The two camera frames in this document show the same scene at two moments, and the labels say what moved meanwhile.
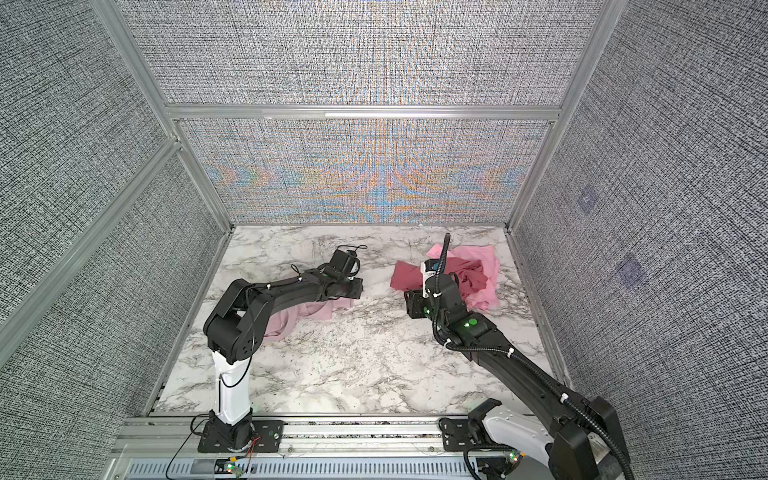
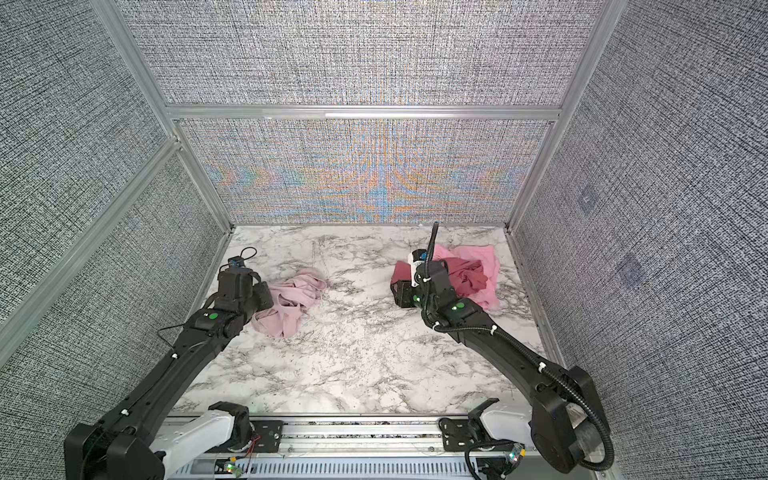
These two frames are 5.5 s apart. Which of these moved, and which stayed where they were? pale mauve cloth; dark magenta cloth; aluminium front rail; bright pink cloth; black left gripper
Moved: pale mauve cloth; black left gripper
Stayed: bright pink cloth; aluminium front rail; dark magenta cloth
